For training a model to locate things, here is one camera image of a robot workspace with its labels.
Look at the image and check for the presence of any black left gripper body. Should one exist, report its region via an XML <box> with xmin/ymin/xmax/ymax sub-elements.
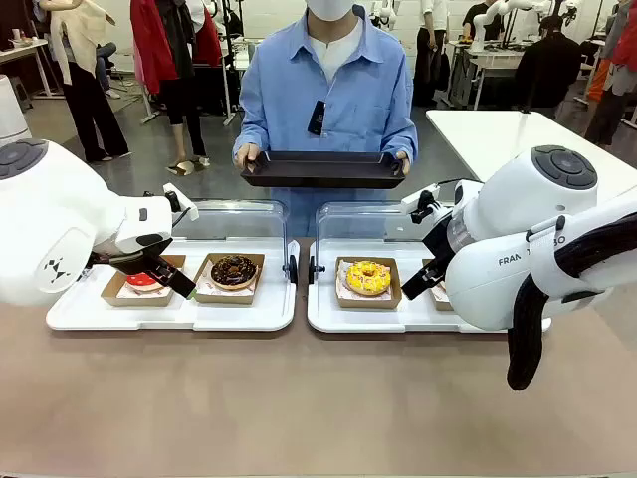
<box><xmin>88</xmin><ymin>233</ymin><xmax>173</xmax><ymax>275</ymax></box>

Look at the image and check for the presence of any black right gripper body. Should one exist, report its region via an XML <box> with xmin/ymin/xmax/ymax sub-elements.
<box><xmin>421</xmin><ymin>213</ymin><xmax>458</xmax><ymax>274</ymax></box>

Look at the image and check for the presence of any brown cardboard donut box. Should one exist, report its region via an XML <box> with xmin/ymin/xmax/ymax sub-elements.
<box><xmin>421</xmin><ymin>258</ymin><xmax>455</xmax><ymax>313</ymax></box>

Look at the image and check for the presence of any black serving tray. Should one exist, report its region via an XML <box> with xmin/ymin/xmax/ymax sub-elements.
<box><xmin>240</xmin><ymin>150</ymin><xmax>409</xmax><ymax>190</ymax></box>

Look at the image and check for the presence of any person's left forearm blue sleeve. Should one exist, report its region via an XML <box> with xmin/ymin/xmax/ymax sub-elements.
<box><xmin>382</xmin><ymin>107</ymin><xmax>419</xmax><ymax>161</ymax></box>

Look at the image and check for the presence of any person's right forearm blue sleeve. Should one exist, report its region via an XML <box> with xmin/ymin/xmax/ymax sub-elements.
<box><xmin>233</xmin><ymin>107</ymin><xmax>268</xmax><ymax>156</ymax></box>

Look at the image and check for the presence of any red glazed donut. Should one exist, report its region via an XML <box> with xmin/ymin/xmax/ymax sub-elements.
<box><xmin>100</xmin><ymin>254</ymin><xmax>187</xmax><ymax>308</ymax></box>
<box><xmin>125</xmin><ymin>272</ymin><xmax>163</xmax><ymax>294</ymax></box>

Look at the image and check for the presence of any chocolate glazed donut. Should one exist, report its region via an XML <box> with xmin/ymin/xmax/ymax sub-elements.
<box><xmin>190</xmin><ymin>252</ymin><xmax>266</xmax><ymax>305</ymax></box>
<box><xmin>209</xmin><ymin>254</ymin><xmax>259</xmax><ymax>292</ymax></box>

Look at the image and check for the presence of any yellow glazed donut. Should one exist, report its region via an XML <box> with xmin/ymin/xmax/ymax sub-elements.
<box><xmin>334</xmin><ymin>256</ymin><xmax>403</xmax><ymax>311</ymax></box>

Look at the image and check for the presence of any yellow sprinkled donut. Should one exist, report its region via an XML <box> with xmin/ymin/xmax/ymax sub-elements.
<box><xmin>345</xmin><ymin>260</ymin><xmax>392</xmax><ymax>296</ymax></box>

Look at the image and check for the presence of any standing person in white shirt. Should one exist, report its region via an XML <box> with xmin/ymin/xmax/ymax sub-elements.
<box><xmin>413</xmin><ymin>0</ymin><xmax>452</xmax><ymax>109</ymax></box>

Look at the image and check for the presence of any person in blue shirt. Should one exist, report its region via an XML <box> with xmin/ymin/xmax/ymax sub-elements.
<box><xmin>233</xmin><ymin>0</ymin><xmax>419</xmax><ymax>238</ymax></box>

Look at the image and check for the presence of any seated person in black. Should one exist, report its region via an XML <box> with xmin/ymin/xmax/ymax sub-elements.
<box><xmin>512</xmin><ymin>14</ymin><xmax>584</xmax><ymax>120</ymax></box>

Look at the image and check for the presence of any person in red vest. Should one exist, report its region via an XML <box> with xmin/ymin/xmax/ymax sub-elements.
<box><xmin>584</xmin><ymin>0</ymin><xmax>637</xmax><ymax>146</ymax></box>

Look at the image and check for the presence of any person's right hand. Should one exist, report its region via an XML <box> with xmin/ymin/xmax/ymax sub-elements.
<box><xmin>233</xmin><ymin>143</ymin><xmax>263</xmax><ymax>173</ymax></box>

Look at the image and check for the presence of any white display tray base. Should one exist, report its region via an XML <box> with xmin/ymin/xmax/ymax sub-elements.
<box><xmin>307</xmin><ymin>237</ymin><xmax>552</xmax><ymax>334</ymax></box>
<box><xmin>46</xmin><ymin>236</ymin><xmax>299</xmax><ymax>333</ymax></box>

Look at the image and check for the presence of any clear plastic display lid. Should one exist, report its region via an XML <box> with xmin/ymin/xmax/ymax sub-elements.
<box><xmin>307</xmin><ymin>200</ymin><xmax>452</xmax><ymax>288</ymax></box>
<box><xmin>168</xmin><ymin>198</ymin><xmax>300</xmax><ymax>286</ymax></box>

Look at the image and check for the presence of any white table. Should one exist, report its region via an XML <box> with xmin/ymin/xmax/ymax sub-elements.
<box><xmin>426</xmin><ymin>109</ymin><xmax>637</xmax><ymax>200</ymax></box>

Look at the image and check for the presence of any black backpack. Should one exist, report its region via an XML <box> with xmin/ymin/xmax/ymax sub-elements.
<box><xmin>433</xmin><ymin>49</ymin><xmax>452</xmax><ymax>93</ymax></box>

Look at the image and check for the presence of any white round appliance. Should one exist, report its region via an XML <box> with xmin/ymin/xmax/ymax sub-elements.
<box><xmin>0</xmin><ymin>74</ymin><xmax>32</xmax><ymax>145</ymax></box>

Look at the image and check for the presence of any white background desk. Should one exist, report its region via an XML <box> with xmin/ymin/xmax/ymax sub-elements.
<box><xmin>446</xmin><ymin>38</ymin><xmax>530</xmax><ymax>112</ymax></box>

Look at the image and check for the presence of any background desk with cups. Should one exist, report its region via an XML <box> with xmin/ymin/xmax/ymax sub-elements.
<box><xmin>0</xmin><ymin>37</ymin><xmax>66</xmax><ymax>101</ymax></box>

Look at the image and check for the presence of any white face mask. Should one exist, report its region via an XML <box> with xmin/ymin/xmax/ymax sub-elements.
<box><xmin>304</xmin><ymin>0</ymin><xmax>355</xmax><ymax>22</ymax></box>

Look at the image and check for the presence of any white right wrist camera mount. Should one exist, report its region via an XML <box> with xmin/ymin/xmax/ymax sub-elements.
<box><xmin>400</xmin><ymin>183</ymin><xmax>443</xmax><ymax>224</ymax></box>

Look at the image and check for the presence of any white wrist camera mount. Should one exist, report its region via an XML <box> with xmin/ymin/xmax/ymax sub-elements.
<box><xmin>400</xmin><ymin>183</ymin><xmax>443</xmax><ymax>224</ymax></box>
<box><xmin>162</xmin><ymin>182</ymin><xmax>200</xmax><ymax>224</ymax></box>

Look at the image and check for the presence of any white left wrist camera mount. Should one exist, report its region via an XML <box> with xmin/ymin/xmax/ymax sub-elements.
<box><xmin>162</xmin><ymin>182</ymin><xmax>200</xmax><ymax>224</ymax></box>

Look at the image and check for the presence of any black braided cable sleeve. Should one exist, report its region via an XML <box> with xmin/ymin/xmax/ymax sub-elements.
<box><xmin>506</xmin><ymin>208</ymin><xmax>637</xmax><ymax>392</ymax></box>

